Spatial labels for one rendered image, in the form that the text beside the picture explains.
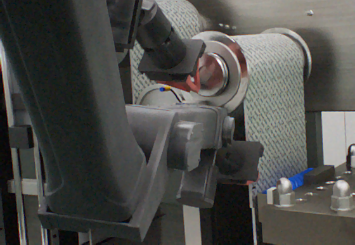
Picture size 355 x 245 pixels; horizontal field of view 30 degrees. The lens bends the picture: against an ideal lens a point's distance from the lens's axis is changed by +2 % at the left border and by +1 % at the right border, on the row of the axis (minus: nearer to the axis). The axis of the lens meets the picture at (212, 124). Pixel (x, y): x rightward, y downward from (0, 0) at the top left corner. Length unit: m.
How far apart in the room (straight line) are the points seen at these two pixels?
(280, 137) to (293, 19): 0.30
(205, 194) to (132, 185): 0.49
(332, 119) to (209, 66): 2.86
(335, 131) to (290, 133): 2.68
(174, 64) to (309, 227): 0.33
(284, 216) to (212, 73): 0.27
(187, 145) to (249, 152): 0.53
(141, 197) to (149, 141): 0.06
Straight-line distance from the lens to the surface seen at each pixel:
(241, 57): 1.09
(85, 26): 0.35
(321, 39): 1.38
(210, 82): 1.10
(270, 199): 1.09
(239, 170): 1.04
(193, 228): 1.15
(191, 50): 1.02
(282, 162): 1.22
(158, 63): 1.01
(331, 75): 1.38
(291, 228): 1.06
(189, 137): 0.52
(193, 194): 0.93
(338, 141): 3.93
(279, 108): 1.21
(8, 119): 1.29
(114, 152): 0.43
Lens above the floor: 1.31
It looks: 8 degrees down
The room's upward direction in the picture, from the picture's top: 4 degrees counter-clockwise
